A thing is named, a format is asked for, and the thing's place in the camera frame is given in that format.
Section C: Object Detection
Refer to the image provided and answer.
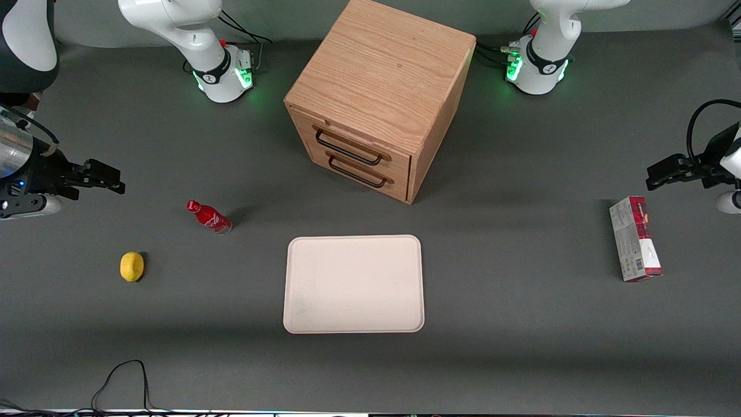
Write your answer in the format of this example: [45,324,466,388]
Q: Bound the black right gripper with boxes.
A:
[23,152,126,202]

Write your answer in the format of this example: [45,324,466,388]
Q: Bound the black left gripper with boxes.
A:
[646,122,740,192]

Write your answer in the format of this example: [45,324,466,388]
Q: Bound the large black metal drawer handle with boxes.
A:
[314,129,384,167]

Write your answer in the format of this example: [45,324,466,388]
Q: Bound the wooden drawer with notched edge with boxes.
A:
[288,106,413,183]

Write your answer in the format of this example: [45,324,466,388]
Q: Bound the plain wooden drawer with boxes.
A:
[307,142,411,203]

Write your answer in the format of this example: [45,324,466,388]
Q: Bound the grey and red carton box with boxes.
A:
[609,196,663,283]

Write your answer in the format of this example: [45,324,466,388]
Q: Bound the yellow lemon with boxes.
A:
[120,252,145,283]

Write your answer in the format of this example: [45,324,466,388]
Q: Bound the red cola bottle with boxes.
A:
[186,200,233,235]

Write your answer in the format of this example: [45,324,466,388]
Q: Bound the beige plastic tray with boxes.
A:
[283,235,425,334]

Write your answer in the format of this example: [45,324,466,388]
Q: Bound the oak wooden cabinet body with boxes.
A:
[284,0,476,204]

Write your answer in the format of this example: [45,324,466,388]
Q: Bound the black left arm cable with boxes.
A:
[687,100,741,160]

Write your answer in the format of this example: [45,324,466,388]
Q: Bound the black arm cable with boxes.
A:
[0,106,60,158]
[687,100,741,160]

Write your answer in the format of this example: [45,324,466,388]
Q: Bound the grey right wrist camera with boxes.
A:
[0,194,62,221]

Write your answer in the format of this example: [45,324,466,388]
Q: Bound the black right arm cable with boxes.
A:
[0,106,60,158]

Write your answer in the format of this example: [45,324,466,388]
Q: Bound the black looped floor cable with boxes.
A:
[0,359,174,417]

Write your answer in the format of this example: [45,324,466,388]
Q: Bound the black right base cables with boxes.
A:
[219,9,273,73]

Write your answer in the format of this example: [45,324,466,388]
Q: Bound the black base cables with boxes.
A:
[219,9,273,73]
[475,10,542,69]

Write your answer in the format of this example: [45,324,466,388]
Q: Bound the black left base cables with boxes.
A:
[475,10,542,69]

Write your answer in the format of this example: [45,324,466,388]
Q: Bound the small black metal drawer handle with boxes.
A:
[328,155,387,189]

